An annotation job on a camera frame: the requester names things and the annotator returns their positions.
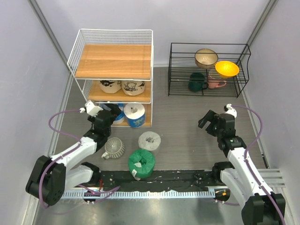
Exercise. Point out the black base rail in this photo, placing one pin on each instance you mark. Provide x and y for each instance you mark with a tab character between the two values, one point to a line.
158	181

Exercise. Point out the blue white plastic-wrapped roll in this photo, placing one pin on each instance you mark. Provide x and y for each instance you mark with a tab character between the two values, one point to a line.
121	106

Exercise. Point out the brown glass bowl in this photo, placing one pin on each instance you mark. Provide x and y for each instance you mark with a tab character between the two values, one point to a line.
206	58

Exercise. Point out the white wire wooden shelf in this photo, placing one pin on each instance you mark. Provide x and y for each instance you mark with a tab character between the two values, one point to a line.
124	55

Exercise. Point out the grey paper towel roll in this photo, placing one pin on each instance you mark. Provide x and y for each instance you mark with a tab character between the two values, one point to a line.
150	141

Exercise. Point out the white roll blue wrapper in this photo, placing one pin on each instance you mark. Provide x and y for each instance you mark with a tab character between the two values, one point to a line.
135	114

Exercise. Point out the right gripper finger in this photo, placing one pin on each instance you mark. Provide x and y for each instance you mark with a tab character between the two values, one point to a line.
212	130
211	117

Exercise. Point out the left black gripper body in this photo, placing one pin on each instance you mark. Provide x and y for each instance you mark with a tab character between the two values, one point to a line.
108	132

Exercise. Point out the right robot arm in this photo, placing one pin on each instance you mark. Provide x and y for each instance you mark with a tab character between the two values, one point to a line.
259	204

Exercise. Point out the dark green mug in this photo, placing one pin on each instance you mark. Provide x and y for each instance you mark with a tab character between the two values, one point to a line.
197	82

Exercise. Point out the slotted cable duct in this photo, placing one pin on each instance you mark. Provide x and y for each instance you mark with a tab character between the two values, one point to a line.
80	193

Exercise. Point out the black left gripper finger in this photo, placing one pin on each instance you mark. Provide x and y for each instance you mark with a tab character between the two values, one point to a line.
114	109
118	118

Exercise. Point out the yellow bowl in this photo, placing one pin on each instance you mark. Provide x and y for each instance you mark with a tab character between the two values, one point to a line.
227	69

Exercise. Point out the brown paper roll with cartoon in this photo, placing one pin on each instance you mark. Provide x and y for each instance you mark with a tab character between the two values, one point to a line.
133	88

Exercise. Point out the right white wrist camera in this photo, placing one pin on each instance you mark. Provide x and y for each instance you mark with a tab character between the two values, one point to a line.
229	109

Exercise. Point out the pink mug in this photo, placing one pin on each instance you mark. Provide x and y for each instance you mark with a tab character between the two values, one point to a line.
214	80

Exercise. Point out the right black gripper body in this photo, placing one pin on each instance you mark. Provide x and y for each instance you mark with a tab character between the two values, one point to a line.
220	131

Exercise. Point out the green wrapped paper roll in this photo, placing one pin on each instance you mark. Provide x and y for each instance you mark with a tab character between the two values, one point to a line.
141	164

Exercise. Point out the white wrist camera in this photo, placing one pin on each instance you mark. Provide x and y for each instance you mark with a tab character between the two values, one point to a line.
90	108
229	109

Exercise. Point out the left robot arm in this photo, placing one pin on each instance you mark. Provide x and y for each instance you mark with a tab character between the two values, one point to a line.
52	176

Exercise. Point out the black wire rack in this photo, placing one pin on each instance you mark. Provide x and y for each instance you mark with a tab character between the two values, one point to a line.
182	65

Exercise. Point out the grey ribbed mug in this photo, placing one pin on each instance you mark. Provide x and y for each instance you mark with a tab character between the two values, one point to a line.
114	148

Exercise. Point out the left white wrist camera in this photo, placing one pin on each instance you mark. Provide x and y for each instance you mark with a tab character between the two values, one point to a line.
90	108

